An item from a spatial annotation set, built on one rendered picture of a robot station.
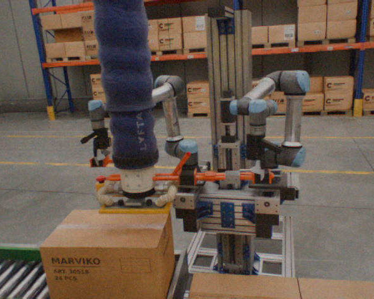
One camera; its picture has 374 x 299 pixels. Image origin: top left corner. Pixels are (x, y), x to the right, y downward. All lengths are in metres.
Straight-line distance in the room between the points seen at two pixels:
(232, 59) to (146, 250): 1.21
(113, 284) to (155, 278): 0.23
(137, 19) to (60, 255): 1.18
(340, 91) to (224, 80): 6.74
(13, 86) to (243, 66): 11.60
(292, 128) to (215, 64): 0.61
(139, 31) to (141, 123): 0.39
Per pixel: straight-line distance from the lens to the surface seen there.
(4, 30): 13.24
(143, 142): 1.60
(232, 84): 2.20
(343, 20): 8.71
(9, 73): 13.32
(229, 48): 2.18
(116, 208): 1.71
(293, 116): 2.01
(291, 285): 2.15
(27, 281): 2.47
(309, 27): 8.63
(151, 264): 1.78
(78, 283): 1.98
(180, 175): 1.65
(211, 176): 1.66
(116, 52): 1.53
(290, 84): 1.98
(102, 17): 1.56
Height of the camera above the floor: 1.87
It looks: 17 degrees down
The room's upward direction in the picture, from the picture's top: 4 degrees counter-clockwise
